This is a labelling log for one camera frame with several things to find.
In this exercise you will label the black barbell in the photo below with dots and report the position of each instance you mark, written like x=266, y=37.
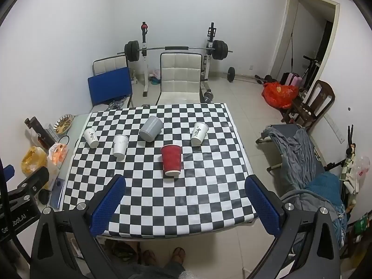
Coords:
x=174, y=48

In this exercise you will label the yellow plastic bag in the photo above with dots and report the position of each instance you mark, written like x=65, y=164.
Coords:
x=33, y=159

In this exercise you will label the black white checkered tablecloth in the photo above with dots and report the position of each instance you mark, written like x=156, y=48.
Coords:
x=174, y=200

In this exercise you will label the person's right foot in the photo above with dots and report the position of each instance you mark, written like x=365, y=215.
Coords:
x=178, y=255

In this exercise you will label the black stand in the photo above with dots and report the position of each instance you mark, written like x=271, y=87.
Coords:
x=350, y=139

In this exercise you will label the teal blanket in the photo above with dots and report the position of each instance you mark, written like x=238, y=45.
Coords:
x=327, y=187

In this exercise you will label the black exercise machine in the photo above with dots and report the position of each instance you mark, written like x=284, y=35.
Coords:
x=311, y=69

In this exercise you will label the white weight bench rack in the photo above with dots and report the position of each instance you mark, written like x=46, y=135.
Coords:
x=144, y=72

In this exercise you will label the person's foot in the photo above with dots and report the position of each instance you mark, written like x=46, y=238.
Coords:
x=178, y=255
x=146, y=257

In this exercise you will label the dark shoes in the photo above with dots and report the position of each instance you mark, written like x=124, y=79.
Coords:
x=122, y=250

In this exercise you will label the small black dumbbell bar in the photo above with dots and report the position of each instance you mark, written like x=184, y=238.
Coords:
x=231, y=74

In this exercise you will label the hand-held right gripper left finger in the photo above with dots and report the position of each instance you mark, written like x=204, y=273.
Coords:
x=108, y=206

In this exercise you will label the white printed paper cup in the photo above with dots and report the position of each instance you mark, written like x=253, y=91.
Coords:
x=199, y=133
x=91, y=137

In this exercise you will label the patterned bowl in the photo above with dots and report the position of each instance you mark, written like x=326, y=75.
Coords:
x=64, y=123

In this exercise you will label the blue panel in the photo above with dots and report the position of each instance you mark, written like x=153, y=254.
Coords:
x=110, y=85

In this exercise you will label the black round object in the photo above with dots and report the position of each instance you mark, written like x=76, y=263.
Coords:
x=44, y=196

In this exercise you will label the green box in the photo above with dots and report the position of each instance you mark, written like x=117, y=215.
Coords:
x=361, y=226

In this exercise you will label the plain white paper cup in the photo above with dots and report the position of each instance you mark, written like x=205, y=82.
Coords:
x=120, y=146

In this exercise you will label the blue phone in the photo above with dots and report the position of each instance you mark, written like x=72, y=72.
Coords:
x=57, y=191

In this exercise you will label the chrome dumbbell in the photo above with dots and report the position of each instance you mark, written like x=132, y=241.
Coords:
x=208, y=96

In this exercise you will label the black dumbbell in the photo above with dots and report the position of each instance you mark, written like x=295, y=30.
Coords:
x=267, y=78

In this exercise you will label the pink suitcase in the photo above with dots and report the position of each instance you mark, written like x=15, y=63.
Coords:
x=292, y=79

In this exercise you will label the red paper cup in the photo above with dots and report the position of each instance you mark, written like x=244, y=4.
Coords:
x=171, y=160

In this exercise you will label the white power strip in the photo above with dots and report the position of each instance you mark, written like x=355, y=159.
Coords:
x=335, y=128

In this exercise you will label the folding cot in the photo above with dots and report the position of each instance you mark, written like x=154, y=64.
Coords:
x=283, y=128

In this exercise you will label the orange white plastic bag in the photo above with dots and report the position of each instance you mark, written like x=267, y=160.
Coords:
x=58, y=154

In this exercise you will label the grey cloth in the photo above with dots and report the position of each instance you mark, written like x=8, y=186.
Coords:
x=296, y=154

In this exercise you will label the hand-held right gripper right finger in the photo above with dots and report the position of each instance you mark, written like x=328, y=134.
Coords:
x=263, y=209

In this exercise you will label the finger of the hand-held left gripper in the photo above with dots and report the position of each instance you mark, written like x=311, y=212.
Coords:
x=32, y=180
x=8, y=170

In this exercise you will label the dark wooden chair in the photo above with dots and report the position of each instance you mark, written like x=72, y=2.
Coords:
x=318, y=98

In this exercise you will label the person's left foot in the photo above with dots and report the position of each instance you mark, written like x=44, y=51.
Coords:
x=146, y=257

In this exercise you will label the grey plastic cup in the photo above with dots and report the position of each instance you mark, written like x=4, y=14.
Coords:
x=150, y=128

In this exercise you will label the white padded chair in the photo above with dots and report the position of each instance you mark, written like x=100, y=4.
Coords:
x=110, y=62
x=180, y=75

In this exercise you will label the red plastic bag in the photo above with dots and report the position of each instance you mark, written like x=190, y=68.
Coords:
x=279, y=94

